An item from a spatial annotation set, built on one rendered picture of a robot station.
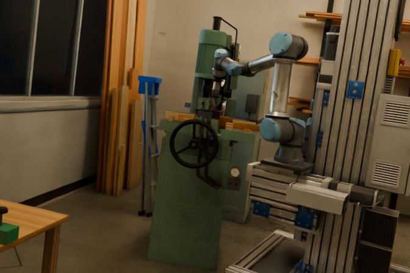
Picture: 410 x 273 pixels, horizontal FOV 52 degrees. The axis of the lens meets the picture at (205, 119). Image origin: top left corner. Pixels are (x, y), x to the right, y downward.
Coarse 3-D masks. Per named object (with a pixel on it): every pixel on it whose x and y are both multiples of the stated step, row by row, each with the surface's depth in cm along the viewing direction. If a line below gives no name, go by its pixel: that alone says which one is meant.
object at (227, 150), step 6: (162, 138) 264; (168, 138) 264; (174, 138) 264; (162, 144) 264; (168, 144) 264; (174, 144) 264; (180, 144) 263; (186, 144) 263; (204, 144) 262; (210, 144) 262; (162, 150) 264; (168, 150) 264; (186, 150) 263; (192, 150) 263; (210, 150) 262; (222, 150) 261; (228, 150) 261; (204, 156) 262; (216, 156) 262; (222, 156) 261; (228, 156) 261
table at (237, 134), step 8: (160, 120) 264; (176, 120) 278; (160, 128) 264; (168, 128) 263; (184, 128) 262; (192, 128) 262; (224, 136) 260; (232, 136) 260; (240, 136) 260; (248, 136) 259
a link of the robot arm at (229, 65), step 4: (224, 60) 236; (228, 60) 235; (232, 60) 236; (220, 64) 238; (224, 64) 235; (228, 64) 233; (232, 64) 232; (236, 64) 232; (240, 64) 237; (224, 68) 236; (228, 68) 233; (232, 68) 231; (236, 68) 231; (240, 68) 233; (244, 68) 238; (228, 72) 234; (232, 72) 232; (236, 72) 233; (240, 72) 235
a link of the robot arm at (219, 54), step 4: (216, 52) 239; (220, 52) 238; (224, 52) 238; (216, 56) 239; (220, 56) 238; (224, 56) 238; (216, 60) 240; (220, 60) 238; (216, 64) 242; (216, 68) 243; (220, 68) 242
